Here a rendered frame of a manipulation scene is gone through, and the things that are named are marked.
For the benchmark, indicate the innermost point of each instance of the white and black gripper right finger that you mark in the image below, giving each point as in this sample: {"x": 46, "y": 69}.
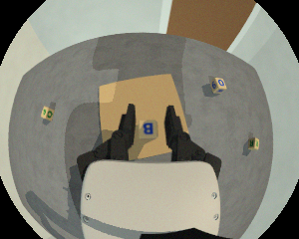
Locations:
{"x": 184, "y": 149}

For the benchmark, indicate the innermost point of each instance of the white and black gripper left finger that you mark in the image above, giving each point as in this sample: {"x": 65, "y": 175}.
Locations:
{"x": 115, "y": 147}

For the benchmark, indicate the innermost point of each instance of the tan flat mat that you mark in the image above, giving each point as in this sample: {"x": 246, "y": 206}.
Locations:
{"x": 151, "y": 95}

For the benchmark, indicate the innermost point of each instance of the wooden letter block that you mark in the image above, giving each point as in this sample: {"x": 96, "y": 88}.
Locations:
{"x": 218, "y": 85}
{"x": 148, "y": 129}
{"x": 253, "y": 143}
{"x": 47, "y": 113}

